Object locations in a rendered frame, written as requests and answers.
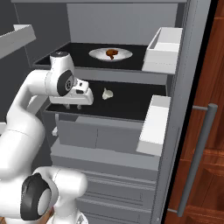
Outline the black fridge shelf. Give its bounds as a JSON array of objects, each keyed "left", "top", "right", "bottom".
[
  {"left": 44, "top": 79, "right": 168, "bottom": 123},
  {"left": 32, "top": 42, "right": 150, "bottom": 73}
]

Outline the grey bar door handle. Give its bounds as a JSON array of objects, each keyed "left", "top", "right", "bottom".
[{"left": 167, "top": 102, "right": 219, "bottom": 219}]

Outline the grey crisper drawer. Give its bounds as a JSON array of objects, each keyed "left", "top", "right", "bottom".
[{"left": 56, "top": 114, "right": 144, "bottom": 156}]

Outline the grey freezer drawer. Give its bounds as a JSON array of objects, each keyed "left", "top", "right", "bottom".
[{"left": 50, "top": 139, "right": 161, "bottom": 224}]

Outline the white plate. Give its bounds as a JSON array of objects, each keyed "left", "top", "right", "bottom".
[{"left": 87, "top": 47, "right": 134, "bottom": 63}]

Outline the grey fridge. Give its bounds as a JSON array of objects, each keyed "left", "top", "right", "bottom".
[{"left": 11, "top": 0, "right": 193, "bottom": 224}]

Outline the brown chicken drumstick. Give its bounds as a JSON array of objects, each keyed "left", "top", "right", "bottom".
[{"left": 105, "top": 48, "right": 119, "bottom": 61}]

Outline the pale garlic bulb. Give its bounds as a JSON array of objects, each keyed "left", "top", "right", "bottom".
[{"left": 101, "top": 87, "right": 115, "bottom": 101}]

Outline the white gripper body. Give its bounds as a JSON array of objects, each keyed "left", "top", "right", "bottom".
[{"left": 48, "top": 87, "right": 95, "bottom": 107}]

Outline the dark grey fridge door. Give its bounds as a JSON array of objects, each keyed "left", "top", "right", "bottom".
[{"left": 0, "top": 0, "right": 72, "bottom": 123}]

